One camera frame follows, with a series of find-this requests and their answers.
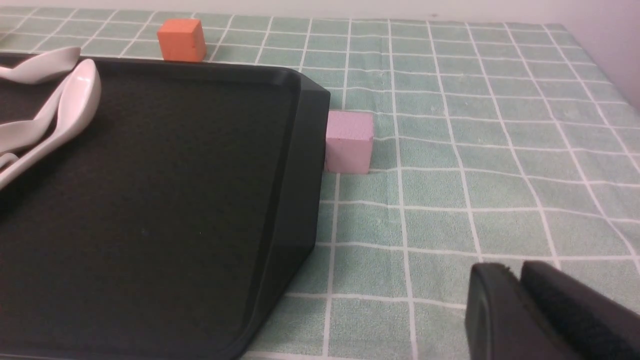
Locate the green checkered tablecloth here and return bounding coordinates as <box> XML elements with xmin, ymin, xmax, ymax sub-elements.
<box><xmin>1</xmin><ymin>4</ymin><xmax>640</xmax><ymax>360</ymax></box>

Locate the pink foam cube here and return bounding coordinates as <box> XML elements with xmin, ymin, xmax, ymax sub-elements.
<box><xmin>324</xmin><ymin>110</ymin><xmax>374</xmax><ymax>174</ymax></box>

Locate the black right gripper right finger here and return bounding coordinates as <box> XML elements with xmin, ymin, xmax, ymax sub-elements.
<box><xmin>519</xmin><ymin>260</ymin><xmax>640</xmax><ymax>360</ymax></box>

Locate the white ceramic spoon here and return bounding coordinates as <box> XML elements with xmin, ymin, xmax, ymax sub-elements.
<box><xmin>0</xmin><ymin>59</ymin><xmax>102</xmax><ymax>188</ymax></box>
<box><xmin>0</xmin><ymin>153</ymin><xmax>19</xmax><ymax>173</ymax></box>
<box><xmin>0</xmin><ymin>75</ymin><xmax>71</xmax><ymax>154</ymax></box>
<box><xmin>0</xmin><ymin>47</ymin><xmax>82</xmax><ymax>85</ymax></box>

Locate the orange foam cube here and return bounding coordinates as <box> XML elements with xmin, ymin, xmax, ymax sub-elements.
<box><xmin>157</xmin><ymin>18</ymin><xmax>207</xmax><ymax>63</ymax></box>

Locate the black plastic tray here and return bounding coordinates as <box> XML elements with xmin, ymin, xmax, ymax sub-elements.
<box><xmin>0</xmin><ymin>57</ymin><xmax>332</xmax><ymax>360</ymax></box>

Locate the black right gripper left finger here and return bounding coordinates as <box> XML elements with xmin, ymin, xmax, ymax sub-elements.
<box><xmin>465</xmin><ymin>263</ymin><xmax>576</xmax><ymax>360</ymax></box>

